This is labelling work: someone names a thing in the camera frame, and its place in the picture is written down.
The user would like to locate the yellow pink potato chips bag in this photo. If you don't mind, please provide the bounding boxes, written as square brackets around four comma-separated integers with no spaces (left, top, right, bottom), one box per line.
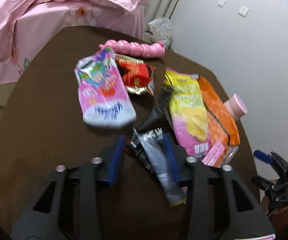
[165,68,211,160]

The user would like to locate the black silver stick wrappers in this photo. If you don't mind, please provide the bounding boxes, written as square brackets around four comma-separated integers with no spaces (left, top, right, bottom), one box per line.
[126,86,185,206]

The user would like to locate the pink floral duvet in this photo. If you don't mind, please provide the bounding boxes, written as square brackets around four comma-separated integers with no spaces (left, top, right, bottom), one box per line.
[0,0,152,65]

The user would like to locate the pink cup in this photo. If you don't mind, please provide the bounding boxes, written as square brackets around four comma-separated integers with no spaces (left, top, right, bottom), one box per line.
[224,94,248,121]

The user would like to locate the clear plastic bag on floor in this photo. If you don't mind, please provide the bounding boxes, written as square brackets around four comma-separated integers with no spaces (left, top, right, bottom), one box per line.
[148,17,173,49]

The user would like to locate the white wall switch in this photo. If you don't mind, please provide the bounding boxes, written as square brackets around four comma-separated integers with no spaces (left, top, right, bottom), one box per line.
[218,0,226,8]

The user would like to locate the orange snack bag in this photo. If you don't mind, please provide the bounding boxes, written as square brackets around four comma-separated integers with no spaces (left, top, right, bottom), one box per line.
[198,76,240,167]

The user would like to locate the bed with pink sheet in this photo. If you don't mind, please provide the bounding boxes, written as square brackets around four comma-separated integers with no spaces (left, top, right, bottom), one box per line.
[0,0,145,85]

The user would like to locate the pink paper wrapper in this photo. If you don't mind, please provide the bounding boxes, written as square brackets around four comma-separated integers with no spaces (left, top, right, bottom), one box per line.
[202,140,225,167]

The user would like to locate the red gold small wrapper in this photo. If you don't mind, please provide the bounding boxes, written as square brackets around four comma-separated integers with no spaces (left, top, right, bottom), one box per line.
[115,54,155,96]

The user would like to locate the pink white cartoon snack bag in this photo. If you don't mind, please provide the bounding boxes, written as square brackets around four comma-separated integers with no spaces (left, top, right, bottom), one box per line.
[74,47,136,128]

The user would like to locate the white wall socket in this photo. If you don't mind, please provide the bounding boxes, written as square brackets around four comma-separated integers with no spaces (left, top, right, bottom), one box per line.
[238,6,249,17]

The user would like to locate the pink beaded toy tube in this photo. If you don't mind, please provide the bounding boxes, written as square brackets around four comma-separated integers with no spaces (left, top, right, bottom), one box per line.
[99,40,166,59]

